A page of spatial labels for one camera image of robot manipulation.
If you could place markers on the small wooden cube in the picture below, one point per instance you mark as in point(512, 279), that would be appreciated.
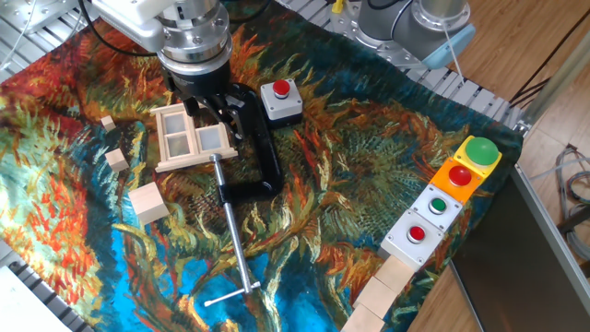
point(108, 122)

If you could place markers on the medium wooden cube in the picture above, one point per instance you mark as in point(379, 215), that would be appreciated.
point(116, 160)

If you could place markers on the wooden block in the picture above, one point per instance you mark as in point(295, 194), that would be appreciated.
point(362, 322)
point(394, 274)
point(375, 297)

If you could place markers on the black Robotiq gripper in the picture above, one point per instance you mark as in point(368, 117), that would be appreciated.
point(198, 78)

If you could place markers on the large wooden cube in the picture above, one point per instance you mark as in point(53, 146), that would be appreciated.
point(148, 203)

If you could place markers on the wooden sliding window model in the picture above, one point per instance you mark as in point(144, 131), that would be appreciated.
point(184, 138)

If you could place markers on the sunflower painting print cloth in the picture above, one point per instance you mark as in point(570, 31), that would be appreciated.
point(332, 138)

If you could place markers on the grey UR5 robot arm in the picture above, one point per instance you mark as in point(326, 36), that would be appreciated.
point(193, 27)

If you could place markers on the grey box red flat button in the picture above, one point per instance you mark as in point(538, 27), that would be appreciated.
point(412, 237)

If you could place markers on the silver mounting plate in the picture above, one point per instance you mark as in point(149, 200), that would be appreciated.
point(41, 14)

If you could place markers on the yellow clip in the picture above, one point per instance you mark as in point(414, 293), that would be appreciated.
point(338, 5)

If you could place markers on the aluminium frame rail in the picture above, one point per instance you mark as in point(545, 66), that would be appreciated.
point(548, 221)

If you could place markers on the aluminium upright post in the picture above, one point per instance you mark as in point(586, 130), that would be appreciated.
point(558, 83)

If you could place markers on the orange box red button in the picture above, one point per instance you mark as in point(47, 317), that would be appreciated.
point(458, 180)

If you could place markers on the black C-clamp with steel screw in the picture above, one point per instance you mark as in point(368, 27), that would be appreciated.
point(265, 147)

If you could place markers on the grey box green button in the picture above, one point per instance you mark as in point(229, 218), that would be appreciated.
point(437, 206)

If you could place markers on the grey box red push button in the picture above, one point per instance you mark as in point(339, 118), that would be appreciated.
point(281, 103)

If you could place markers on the dark metal panel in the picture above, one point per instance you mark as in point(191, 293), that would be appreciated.
point(511, 267)

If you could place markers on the yellow box green dome button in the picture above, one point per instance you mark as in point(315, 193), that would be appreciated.
point(479, 154)

